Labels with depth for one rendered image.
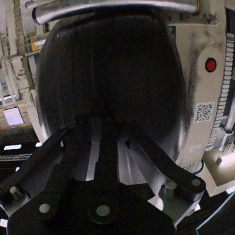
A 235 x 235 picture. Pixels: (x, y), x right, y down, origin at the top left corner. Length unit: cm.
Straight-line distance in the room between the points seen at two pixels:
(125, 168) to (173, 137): 10
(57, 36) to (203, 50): 36
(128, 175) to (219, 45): 43
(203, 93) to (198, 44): 15
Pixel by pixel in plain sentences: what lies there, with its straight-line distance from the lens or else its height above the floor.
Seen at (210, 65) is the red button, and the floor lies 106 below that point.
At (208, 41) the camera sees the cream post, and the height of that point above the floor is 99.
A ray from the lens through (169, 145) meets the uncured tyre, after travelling 27.
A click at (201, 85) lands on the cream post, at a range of 48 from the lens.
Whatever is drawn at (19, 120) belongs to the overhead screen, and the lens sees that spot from 468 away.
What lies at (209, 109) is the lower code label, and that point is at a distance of 54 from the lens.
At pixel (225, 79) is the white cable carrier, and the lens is 55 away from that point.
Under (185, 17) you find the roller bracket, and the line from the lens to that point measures 42.
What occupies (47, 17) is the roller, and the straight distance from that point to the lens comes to 33.
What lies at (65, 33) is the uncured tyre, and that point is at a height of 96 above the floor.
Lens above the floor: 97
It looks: 31 degrees up
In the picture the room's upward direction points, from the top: 174 degrees clockwise
